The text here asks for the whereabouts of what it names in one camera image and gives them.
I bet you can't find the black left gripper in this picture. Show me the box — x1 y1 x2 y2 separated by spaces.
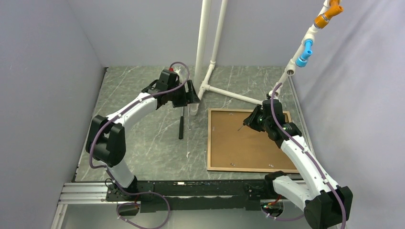
168 80 201 108

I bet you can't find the black wooden picture frame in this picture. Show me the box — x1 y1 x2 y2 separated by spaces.
207 108 298 174

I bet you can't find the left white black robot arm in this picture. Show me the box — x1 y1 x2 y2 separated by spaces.
85 68 200 200

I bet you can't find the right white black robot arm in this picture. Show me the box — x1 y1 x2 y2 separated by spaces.
243 99 353 229

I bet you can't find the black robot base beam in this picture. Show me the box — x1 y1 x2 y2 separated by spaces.
105 179 279 213

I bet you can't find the white PVC pipe structure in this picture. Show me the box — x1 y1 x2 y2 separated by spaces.
194 0 324 104

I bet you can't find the steel claw hammer black grip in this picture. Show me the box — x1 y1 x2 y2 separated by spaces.
179 107 185 139

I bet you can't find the blue pipe fitting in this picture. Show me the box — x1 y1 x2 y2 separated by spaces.
296 39 313 67

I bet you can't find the orange pipe fitting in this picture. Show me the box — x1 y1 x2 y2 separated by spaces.
313 0 344 29

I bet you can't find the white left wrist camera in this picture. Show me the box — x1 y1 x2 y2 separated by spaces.
170 66 188 83

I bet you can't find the aluminium extrusion rail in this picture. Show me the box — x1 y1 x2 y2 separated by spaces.
58 182 107 205

